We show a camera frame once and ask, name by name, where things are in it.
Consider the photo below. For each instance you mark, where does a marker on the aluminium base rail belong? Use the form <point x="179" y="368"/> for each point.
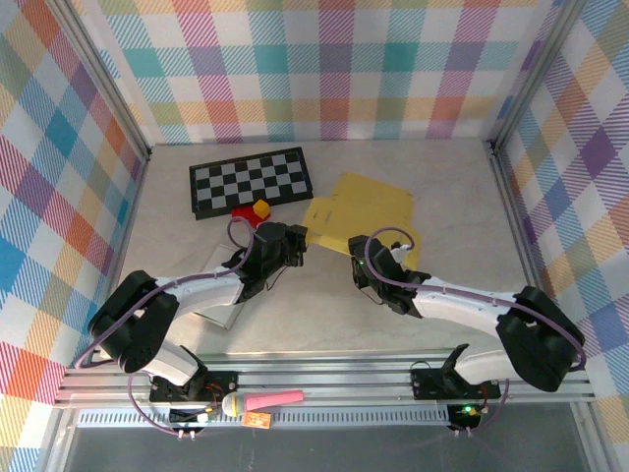
<point x="319" y="378"/>

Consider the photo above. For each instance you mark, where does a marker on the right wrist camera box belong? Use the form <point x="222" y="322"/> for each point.
<point x="402" y="247"/>

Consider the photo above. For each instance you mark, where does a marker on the short red toy brick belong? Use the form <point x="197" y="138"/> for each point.
<point x="254" y="222"/>

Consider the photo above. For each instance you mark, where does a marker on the white paper box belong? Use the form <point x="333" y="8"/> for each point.
<point x="218" y="317"/>

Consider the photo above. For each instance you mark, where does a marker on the small orange circuit board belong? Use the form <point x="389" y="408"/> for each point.
<point x="258" y="420"/>

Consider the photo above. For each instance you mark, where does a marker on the yellow paper box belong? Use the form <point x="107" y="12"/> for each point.
<point x="363" y="211"/>

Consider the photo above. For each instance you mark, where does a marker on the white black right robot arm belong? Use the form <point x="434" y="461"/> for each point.
<point x="540" y="344"/>

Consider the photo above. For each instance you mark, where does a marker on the long red toy brick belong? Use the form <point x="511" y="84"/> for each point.
<point x="239" y="213"/>

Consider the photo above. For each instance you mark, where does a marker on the aluminium frame post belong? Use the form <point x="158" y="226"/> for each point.
<point x="108" y="78"/>
<point x="533" y="74"/>

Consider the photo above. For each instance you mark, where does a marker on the yellow toy brick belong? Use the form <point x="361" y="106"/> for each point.
<point x="261" y="208"/>

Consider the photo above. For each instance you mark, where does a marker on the black folding chessboard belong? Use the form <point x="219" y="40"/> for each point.
<point x="245" y="184"/>

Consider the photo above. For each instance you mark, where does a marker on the aluminium side rail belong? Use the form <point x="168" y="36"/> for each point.
<point x="130" y="221"/>
<point x="510" y="196"/>

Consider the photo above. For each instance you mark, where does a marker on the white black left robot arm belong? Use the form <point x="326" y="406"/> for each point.
<point x="137" y="319"/>

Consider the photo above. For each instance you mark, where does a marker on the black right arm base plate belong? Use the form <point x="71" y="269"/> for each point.
<point x="427" y="386"/>

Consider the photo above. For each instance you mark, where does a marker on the black controller board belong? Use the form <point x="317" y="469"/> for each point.
<point x="467" y="417"/>
<point x="189" y="415"/>

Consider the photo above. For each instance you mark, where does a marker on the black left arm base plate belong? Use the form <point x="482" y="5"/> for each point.
<point x="223" y="383"/>

